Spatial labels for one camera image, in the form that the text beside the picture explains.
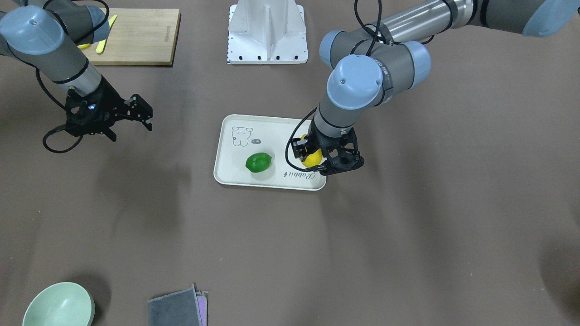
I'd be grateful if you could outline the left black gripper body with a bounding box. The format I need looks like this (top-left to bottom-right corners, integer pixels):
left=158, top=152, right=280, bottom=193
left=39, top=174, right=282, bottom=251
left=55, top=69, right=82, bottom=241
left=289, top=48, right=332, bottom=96
left=308, top=125, right=349, bottom=152

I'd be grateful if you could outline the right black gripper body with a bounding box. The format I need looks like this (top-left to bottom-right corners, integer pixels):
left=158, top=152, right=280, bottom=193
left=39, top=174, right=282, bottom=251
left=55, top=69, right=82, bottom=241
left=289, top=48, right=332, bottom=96
left=66, top=77, right=124, bottom=136

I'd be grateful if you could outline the yellow lemon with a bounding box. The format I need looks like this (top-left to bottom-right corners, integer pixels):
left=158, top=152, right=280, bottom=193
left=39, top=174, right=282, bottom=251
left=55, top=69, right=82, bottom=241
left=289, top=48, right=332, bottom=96
left=300, top=149, right=323, bottom=168

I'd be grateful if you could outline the green lime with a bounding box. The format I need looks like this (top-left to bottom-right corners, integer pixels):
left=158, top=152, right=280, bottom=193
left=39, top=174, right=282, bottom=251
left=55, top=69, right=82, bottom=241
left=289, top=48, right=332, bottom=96
left=245, top=152, right=273, bottom=173

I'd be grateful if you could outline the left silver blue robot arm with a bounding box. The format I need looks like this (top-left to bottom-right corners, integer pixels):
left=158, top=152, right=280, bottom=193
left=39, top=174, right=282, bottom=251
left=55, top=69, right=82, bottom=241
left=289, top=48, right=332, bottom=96
left=289, top=0, right=579, bottom=167

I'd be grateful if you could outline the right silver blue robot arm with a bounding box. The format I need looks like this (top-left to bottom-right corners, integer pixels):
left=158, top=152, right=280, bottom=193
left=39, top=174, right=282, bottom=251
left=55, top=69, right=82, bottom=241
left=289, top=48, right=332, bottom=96
left=0, top=0, right=153, bottom=141

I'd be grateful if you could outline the cream rabbit tray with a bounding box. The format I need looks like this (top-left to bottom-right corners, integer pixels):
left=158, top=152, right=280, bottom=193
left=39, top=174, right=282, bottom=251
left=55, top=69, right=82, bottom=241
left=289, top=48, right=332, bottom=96
left=213, top=114, right=327, bottom=191

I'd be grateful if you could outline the yellow plastic knife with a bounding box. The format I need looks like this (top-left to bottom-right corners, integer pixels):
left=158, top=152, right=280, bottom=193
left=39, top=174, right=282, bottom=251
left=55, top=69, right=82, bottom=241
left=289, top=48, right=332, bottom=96
left=96, top=14, right=118, bottom=54

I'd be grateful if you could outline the wooden cutting board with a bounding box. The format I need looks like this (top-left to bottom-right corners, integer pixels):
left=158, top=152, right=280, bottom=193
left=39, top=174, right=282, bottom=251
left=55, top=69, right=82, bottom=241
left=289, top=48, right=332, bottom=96
left=81, top=8, right=181, bottom=67

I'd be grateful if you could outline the green bowl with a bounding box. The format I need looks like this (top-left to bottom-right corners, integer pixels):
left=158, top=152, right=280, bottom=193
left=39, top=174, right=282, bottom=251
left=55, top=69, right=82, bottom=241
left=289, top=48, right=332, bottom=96
left=21, top=282, right=95, bottom=326

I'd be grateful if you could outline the grey folded cloth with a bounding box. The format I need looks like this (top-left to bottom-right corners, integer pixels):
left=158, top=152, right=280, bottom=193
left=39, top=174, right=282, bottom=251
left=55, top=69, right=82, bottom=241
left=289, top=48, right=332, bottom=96
left=147, top=285, right=208, bottom=326

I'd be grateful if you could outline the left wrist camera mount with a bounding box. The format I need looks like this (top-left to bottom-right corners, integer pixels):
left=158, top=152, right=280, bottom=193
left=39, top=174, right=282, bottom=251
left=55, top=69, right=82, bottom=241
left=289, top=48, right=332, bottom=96
left=312, top=129, right=365, bottom=176

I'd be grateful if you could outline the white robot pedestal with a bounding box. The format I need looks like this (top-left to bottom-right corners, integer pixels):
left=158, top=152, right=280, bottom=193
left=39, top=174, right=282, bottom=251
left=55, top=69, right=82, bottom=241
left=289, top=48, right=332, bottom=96
left=227, top=0, right=309, bottom=65

